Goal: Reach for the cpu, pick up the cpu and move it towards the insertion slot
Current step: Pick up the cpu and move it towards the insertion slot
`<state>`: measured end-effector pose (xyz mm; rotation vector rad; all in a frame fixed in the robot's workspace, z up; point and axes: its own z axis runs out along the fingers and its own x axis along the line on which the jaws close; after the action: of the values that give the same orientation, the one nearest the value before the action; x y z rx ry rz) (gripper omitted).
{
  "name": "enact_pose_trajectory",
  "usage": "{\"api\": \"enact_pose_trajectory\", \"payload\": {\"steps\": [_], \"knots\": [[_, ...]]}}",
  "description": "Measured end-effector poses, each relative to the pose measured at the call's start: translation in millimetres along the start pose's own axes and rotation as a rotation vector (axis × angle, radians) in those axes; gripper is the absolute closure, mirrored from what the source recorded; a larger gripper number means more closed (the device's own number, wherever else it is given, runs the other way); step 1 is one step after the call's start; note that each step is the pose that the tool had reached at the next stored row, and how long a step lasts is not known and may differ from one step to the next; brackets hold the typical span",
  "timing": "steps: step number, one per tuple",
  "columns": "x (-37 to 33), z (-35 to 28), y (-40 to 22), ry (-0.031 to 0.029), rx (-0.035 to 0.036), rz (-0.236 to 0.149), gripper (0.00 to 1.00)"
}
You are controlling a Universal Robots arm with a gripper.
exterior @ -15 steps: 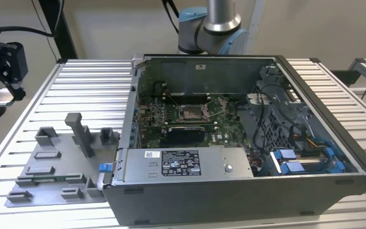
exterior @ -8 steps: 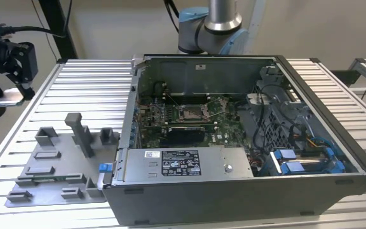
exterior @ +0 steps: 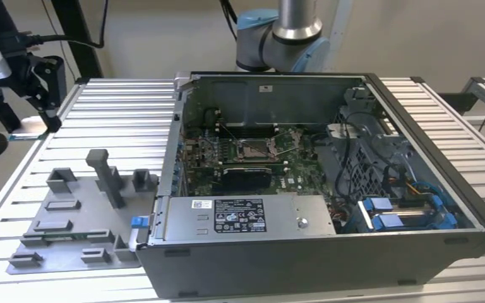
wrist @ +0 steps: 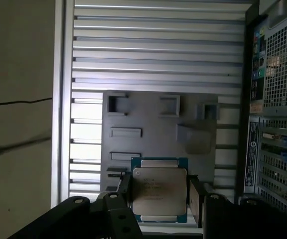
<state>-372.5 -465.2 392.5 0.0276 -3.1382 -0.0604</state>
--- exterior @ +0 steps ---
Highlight silver CPU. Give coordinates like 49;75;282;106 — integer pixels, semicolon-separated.
8;117;53;142

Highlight black RAM slot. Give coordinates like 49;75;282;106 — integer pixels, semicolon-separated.
218;124;278;140

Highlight CPU socket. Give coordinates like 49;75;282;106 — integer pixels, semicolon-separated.
237;138;278;161

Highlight grey parts rack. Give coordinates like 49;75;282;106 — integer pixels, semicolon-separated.
5;148;161;275

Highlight green RAM stick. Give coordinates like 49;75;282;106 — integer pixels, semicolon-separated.
222;160;289;167
21;231;109;240

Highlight metal locking lever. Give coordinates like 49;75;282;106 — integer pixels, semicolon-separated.
218;122;244;143

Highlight silver power supply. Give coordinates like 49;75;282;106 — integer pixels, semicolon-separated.
164;194;337;241

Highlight black graphics card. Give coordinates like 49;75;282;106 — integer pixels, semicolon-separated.
218;166;273;194

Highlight metal socket cover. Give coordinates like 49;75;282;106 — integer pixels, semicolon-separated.
270;128;308;156

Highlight green motherboard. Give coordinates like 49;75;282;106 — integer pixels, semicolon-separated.
181;124;338;198

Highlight grey blue plastic latch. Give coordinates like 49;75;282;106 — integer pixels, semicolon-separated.
345;87;378;110

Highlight grey perforated drive cage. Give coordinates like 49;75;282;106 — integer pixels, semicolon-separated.
316;107;420;203

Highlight black open PC case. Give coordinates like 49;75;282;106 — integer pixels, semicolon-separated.
134;71;485;299

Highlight hard disk in blue carrier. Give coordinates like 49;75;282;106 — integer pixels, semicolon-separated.
368;211;457;233
358;196;441;213

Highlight black camera cable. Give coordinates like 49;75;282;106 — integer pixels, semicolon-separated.
12;0;109;50

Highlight black upright post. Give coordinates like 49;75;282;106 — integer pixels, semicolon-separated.
50;0;104;80

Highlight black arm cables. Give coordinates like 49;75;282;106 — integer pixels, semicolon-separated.
218;0;240;29

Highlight silver metal bracket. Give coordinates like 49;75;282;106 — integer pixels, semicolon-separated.
326;123;360;140

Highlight red black wire bundle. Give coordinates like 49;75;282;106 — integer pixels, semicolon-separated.
328;201;353;229

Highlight blue wire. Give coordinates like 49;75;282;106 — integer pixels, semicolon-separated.
410;181;448;206

